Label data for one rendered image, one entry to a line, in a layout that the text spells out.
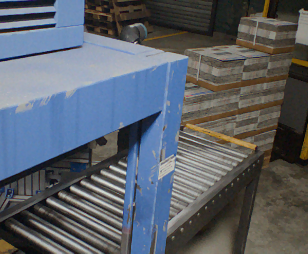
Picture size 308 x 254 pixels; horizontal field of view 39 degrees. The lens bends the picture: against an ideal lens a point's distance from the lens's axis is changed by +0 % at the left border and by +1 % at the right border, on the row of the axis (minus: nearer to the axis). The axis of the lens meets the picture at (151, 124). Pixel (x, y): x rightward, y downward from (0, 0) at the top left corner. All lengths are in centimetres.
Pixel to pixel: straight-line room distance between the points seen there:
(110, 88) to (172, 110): 22
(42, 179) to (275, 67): 202
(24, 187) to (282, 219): 183
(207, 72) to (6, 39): 254
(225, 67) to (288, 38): 71
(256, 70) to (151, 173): 263
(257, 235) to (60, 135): 260
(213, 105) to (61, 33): 245
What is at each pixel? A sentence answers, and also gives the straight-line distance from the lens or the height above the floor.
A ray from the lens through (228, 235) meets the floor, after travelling 306.
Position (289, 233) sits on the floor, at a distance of 325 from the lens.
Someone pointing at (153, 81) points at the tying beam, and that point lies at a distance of 78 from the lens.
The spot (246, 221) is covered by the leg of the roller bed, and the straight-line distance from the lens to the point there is 253.
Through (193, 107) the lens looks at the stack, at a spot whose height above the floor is 74.
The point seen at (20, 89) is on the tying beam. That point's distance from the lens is 60.
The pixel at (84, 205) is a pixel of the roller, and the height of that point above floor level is 80.
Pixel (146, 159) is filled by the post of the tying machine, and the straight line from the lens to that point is 90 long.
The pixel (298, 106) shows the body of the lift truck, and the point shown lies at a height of 50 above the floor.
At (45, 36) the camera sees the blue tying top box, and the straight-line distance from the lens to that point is 80.
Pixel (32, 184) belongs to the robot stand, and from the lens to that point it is 284.
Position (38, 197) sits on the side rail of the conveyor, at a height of 80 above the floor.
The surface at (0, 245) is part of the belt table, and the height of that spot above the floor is 80.
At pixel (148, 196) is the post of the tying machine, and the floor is 125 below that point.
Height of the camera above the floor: 174
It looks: 22 degrees down
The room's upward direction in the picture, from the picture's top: 6 degrees clockwise
